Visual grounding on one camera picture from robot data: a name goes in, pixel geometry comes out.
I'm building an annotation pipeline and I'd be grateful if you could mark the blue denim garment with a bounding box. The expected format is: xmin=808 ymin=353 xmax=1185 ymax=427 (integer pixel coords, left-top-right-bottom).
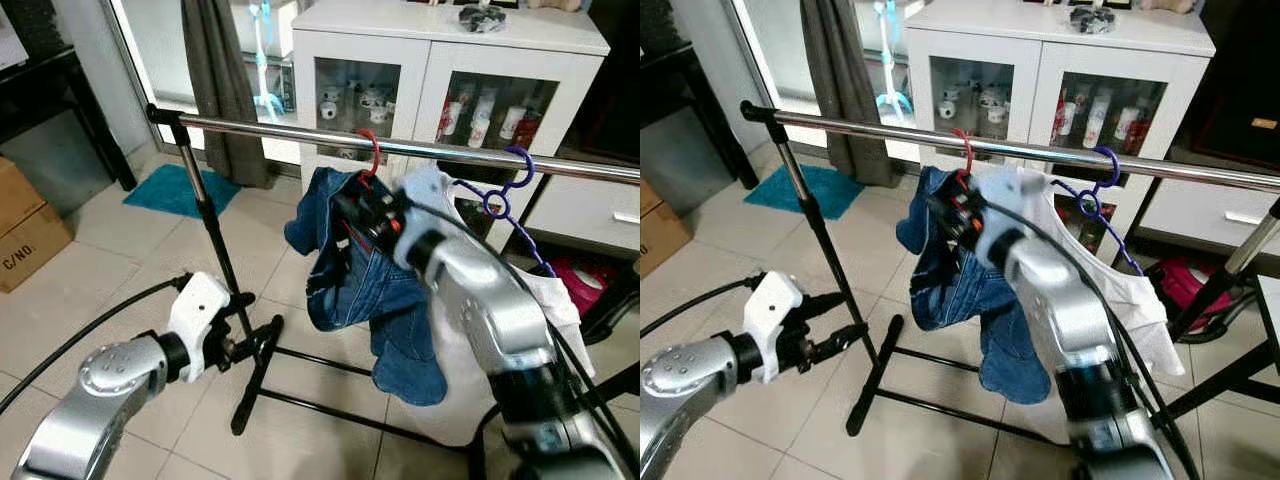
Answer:
xmin=896 ymin=165 xmax=1053 ymax=406
xmin=284 ymin=165 xmax=451 ymax=407

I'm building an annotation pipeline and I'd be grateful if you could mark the red wire hanger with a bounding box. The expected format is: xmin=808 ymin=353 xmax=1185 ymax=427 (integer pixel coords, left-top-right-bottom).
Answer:
xmin=354 ymin=127 xmax=384 ymax=192
xmin=949 ymin=127 xmax=977 ymax=192

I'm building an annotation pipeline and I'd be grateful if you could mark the teal floor mat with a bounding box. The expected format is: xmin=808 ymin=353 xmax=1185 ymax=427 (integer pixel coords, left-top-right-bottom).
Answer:
xmin=122 ymin=163 xmax=243 ymax=220
xmin=743 ymin=163 xmax=867 ymax=222

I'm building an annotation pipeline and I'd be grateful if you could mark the light blue stand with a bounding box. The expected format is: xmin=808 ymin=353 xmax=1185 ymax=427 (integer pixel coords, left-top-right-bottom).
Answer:
xmin=872 ymin=0 xmax=914 ymax=124
xmin=247 ymin=0 xmax=287 ymax=124

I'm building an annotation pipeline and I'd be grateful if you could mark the white bottle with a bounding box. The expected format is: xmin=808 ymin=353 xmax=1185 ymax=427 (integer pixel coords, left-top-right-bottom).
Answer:
xmin=1084 ymin=89 xmax=1112 ymax=150
xmin=469 ymin=89 xmax=497 ymax=150

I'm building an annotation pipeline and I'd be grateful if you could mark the grey curtain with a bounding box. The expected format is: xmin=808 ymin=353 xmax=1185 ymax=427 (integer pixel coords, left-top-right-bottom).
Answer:
xmin=180 ymin=0 xmax=277 ymax=190
xmin=800 ymin=0 xmax=895 ymax=190

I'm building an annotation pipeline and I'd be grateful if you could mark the brown cardboard box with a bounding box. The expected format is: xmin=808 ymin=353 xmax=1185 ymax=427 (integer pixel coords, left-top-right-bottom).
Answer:
xmin=0 ymin=155 xmax=74 ymax=295
xmin=640 ymin=180 xmax=692 ymax=280

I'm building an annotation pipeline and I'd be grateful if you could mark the white drawer unit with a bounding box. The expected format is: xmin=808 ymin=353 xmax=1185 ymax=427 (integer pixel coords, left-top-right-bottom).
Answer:
xmin=520 ymin=177 xmax=641 ymax=253
xmin=1138 ymin=175 xmax=1280 ymax=257

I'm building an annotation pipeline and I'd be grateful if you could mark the pink bag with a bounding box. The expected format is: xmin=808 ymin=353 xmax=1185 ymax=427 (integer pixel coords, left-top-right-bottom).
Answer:
xmin=548 ymin=257 xmax=614 ymax=319
xmin=1150 ymin=257 xmax=1242 ymax=321

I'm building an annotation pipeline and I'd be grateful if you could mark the black round ornament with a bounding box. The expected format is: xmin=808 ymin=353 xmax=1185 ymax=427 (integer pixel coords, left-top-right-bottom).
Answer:
xmin=457 ymin=4 xmax=508 ymax=35
xmin=1069 ymin=4 xmax=1117 ymax=37

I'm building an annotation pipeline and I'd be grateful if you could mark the glass sliding door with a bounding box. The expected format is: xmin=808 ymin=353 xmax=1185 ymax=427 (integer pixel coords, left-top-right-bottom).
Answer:
xmin=728 ymin=0 xmax=911 ymax=167
xmin=108 ymin=0 xmax=301 ymax=167

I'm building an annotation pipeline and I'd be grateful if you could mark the dark furniture unit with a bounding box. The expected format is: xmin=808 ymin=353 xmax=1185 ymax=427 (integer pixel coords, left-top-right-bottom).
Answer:
xmin=580 ymin=0 xmax=641 ymax=167
xmin=1185 ymin=0 xmax=1280 ymax=173

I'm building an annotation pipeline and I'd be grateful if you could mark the black desk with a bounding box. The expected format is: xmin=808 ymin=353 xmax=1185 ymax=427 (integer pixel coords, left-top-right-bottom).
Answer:
xmin=0 ymin=0 xmax=139 ymax=192
xmin=640 ymin=0 xmax=761 ymax=192

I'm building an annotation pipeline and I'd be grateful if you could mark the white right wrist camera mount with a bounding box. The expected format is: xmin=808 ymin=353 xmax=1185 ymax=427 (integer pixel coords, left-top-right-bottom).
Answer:
xmin=393 ymin=168 xmax=457 ymax=271
xmin=984 ymin=170 xmax=1047 ymax=271

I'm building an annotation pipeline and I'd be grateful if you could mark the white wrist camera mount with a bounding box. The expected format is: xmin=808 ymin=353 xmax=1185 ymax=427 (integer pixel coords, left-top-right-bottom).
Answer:
xmin=165 ymin=272 xmax=233 ymax=384
xmin=984 ymin=170 xmax=1047 ymax=271
xmin=393 ymin=168 xmax=457 ymax=271
xmin=745 ymin=270 xmax=807 ymax=384

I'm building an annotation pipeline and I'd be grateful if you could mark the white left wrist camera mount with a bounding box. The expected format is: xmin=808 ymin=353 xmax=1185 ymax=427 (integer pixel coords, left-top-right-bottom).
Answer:
xmin=745 ymin=270 xmax=807 ymax=384
xmin=165 ymin=272 xmax=233 ymax=384

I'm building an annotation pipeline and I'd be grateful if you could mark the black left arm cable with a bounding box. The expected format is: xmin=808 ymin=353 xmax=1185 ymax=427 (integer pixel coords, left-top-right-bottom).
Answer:
xmin=0 ymin=274 xmax=191 ymax=416
xmin=640 ymin=274 xmax=763 ymax=339

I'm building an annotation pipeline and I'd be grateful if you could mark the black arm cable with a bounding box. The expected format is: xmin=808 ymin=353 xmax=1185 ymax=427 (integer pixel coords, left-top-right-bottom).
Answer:
xmin=990 ymin=198 xmax=1201 ymax=480
xmin=430 ymin=200 xmax=641 ymax=476
xmin=640 ymin=274 xmax=763 ymax=339
xmin=0 ymin=274 xmax=191 ymax=416

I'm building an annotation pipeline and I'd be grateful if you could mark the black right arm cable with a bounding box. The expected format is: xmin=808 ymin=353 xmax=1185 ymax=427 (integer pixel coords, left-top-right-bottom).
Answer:
xmin=990 ymin=198 xmax=1201 ymax=480
xmin=430 ymin=200 xmax=641 ymax=476

